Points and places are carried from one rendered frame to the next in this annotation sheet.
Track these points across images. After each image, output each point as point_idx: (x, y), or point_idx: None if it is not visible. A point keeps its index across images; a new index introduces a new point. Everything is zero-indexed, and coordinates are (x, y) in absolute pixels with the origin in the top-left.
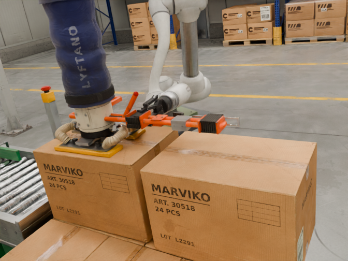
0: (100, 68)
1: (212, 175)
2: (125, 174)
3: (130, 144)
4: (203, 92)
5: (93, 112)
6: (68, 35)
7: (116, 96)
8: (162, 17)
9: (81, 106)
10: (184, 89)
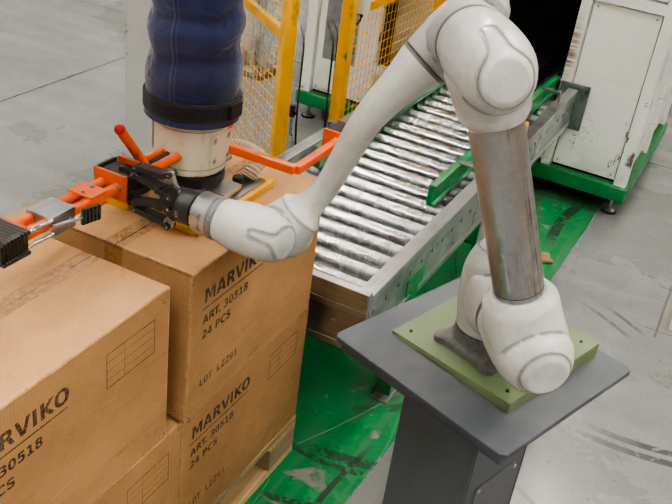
0: (168, 58)
1: None
2: None
3: (141, 218)
4: (498, 360)
5: (154, 124)
6: None
7: (300, 162)
8: (395, 61)
9: None
10: (240, 225)
